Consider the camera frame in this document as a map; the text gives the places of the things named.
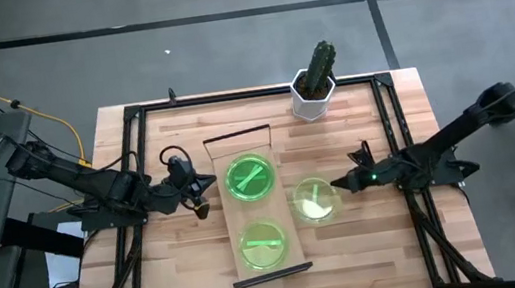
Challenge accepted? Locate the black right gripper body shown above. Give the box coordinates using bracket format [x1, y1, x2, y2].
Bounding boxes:
[354, 156, 404, 192]

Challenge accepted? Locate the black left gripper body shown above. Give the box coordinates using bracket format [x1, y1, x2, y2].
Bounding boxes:
[165, 170, 213, 225]

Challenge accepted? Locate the white hexagonal plant pot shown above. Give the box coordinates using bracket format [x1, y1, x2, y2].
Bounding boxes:
[287, 65, 342, 126]

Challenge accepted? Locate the green cactus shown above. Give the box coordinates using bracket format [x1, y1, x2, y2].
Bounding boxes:
[298, 39, 343, 101]

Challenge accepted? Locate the white paper sheet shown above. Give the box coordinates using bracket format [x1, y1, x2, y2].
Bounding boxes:
[40, 219, 92, 288]

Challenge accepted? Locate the black flat beam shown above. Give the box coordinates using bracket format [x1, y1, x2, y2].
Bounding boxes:
[0, 207, 89, 269]

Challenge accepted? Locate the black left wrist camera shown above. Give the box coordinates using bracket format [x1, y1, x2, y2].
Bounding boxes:
[166, 153, 195, 185]

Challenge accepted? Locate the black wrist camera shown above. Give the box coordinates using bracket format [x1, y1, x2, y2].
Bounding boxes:
[346, 139, 375, 168]
[166, 153, 195, 185]

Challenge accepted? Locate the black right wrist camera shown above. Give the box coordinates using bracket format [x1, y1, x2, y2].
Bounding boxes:
[346, 139, 375, 168]

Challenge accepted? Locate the black left wrist camera cable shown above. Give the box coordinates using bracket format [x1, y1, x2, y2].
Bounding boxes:
[158, 142, 195, 178]

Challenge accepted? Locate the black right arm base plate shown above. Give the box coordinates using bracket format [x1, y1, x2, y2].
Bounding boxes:
[388, 140, 484, 194]

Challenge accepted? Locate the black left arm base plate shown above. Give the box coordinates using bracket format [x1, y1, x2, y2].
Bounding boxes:
[76, 185, 154, 234]

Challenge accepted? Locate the black aluminium table frame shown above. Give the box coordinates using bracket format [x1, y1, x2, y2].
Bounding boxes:
[42, 57, 499, 288]

